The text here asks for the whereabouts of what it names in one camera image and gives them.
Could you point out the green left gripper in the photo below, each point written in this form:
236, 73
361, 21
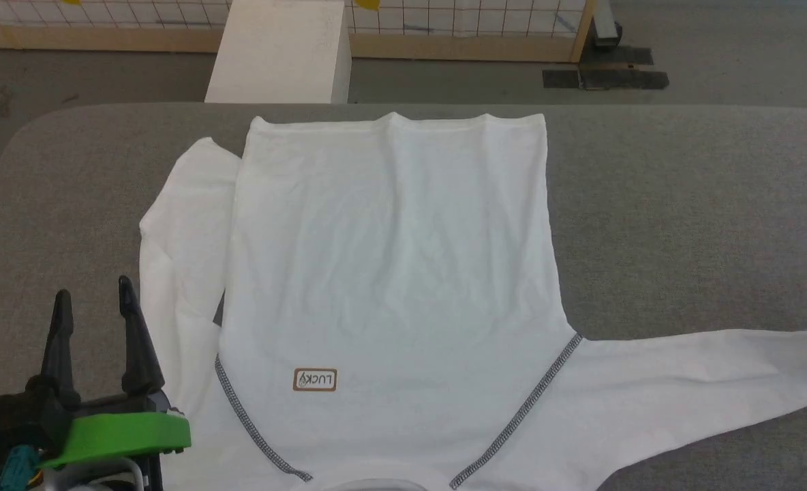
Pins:
117, 436

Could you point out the white long-sleeve shirt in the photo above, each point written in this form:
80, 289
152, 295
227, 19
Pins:
390, 273

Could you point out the white rectangular box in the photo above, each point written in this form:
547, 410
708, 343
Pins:
281, 51

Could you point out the lemon-print partition screen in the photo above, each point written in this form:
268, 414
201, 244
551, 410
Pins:
444, 31

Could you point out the grey metal partition foot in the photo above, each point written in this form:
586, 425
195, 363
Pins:
606, 24

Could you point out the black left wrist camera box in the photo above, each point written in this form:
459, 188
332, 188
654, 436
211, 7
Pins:
8, 426

